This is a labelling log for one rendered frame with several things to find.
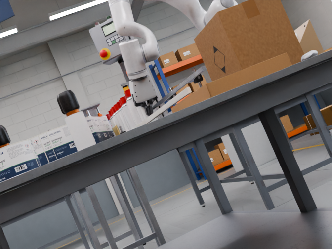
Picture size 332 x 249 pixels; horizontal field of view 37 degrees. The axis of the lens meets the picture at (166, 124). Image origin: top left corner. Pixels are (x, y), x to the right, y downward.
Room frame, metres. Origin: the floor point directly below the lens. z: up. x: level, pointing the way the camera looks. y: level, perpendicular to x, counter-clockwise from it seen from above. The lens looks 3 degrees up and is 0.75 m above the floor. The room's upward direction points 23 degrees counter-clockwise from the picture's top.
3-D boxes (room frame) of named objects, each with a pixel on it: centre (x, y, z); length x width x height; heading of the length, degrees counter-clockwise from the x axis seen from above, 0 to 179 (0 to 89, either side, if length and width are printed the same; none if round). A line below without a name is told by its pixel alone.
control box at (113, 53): (2.53, 0.08, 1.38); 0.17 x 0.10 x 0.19; 74
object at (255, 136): (8.16, -1.17, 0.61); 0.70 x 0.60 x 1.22; 24
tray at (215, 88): (1.46, -0.21, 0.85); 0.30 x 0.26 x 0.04; 19
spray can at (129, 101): (2.30, 0.10, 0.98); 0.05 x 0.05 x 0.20
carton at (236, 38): (1.86, -0.39, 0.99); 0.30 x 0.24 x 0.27; 15
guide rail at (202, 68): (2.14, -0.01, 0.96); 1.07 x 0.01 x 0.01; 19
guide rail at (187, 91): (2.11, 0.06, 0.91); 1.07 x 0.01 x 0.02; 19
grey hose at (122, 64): (2.58, 0.08, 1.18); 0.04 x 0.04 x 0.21
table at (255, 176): (5.00, -0.58, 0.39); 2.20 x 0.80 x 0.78; 13
